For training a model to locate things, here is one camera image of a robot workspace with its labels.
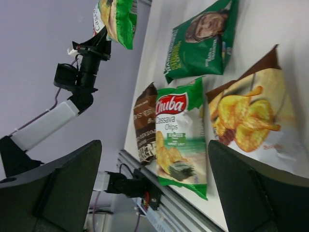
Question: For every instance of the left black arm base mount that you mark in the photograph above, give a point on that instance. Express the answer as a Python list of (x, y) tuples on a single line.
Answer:
[(139, 186)]

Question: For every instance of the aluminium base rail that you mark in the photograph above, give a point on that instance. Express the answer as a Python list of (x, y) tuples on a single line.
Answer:
[(180, 209)]

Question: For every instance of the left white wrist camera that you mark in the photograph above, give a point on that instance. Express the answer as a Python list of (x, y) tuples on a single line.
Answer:
[(72, 52)]

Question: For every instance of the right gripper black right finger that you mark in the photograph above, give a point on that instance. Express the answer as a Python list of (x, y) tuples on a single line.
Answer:
[(256, 197)]

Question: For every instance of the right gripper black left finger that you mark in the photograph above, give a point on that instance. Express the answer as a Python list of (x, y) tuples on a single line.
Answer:
[(54, 197)]

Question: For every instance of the green Chuba cassava chips bag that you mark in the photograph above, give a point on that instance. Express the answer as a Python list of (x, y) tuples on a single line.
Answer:
[(119, 17)]

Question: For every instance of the dark green Real chips bag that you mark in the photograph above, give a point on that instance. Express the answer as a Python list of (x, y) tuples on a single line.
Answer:
[(203, 44)]

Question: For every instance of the brown Kettle sea salt bag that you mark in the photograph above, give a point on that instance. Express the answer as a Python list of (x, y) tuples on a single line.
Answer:
[(144, 122)]

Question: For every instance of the brown Chuba chips bag centre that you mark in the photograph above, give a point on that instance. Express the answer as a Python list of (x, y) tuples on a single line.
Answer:
[(254, 116)]

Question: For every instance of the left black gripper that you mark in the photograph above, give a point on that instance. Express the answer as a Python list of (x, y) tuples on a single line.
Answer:
[(98, 46)]

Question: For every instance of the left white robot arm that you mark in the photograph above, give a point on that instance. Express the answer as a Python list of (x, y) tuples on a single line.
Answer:
[(79, 79)]

